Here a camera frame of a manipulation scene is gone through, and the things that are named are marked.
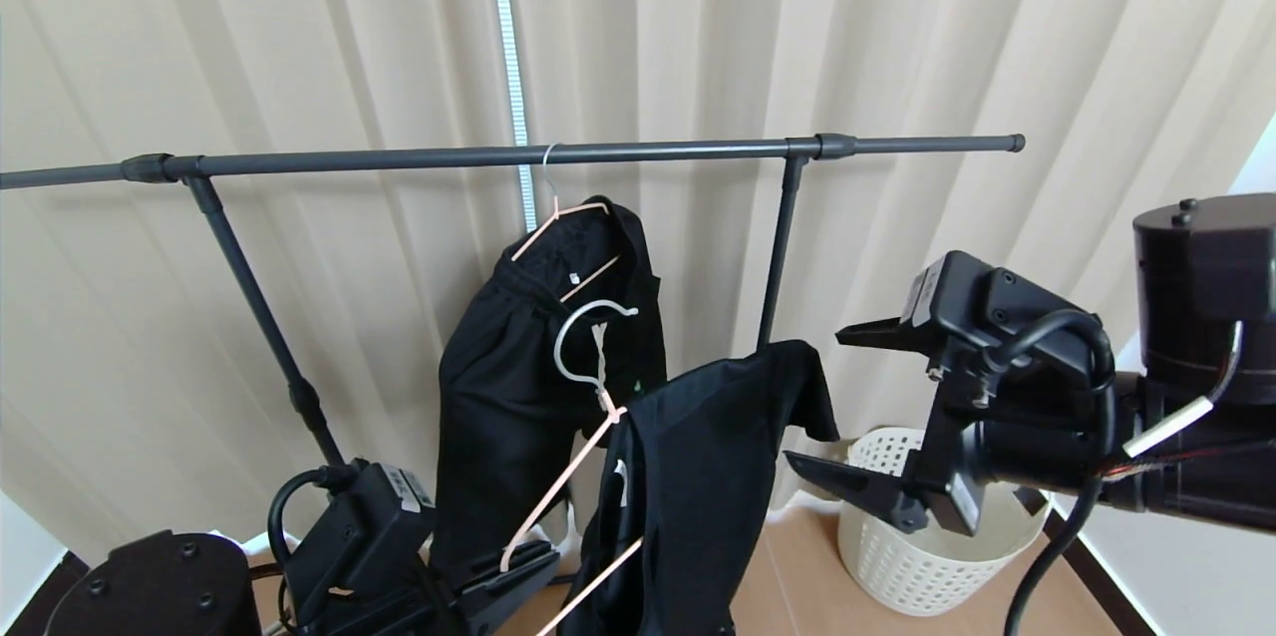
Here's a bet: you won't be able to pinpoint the black short-sleeved shirt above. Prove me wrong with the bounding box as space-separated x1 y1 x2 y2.
558 340 840 636

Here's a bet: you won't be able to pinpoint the black cable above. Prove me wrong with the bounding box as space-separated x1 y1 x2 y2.
267 465 350 632
982 309 1117 636

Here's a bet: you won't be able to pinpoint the beige curtain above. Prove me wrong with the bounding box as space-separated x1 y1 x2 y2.
0 0 1276 567

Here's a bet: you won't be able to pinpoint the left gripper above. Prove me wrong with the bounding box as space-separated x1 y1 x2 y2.
327 538 562 636

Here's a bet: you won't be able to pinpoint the pink clothes hanger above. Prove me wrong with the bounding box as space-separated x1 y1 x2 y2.
498 300 647 636
511 143 622 304

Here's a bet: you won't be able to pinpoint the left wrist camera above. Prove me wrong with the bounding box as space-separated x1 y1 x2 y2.
282 460 437 622

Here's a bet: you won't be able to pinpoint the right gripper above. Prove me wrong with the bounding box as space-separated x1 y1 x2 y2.
784 315 1108 537

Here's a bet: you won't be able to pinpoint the black shorts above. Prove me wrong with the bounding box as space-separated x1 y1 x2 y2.
431 195 669 577

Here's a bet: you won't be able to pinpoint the black clothes rack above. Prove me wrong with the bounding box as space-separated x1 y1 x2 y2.
0 133 1026 477

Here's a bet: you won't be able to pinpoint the white laundry basket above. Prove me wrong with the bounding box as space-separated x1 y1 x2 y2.
837 427 1053 617

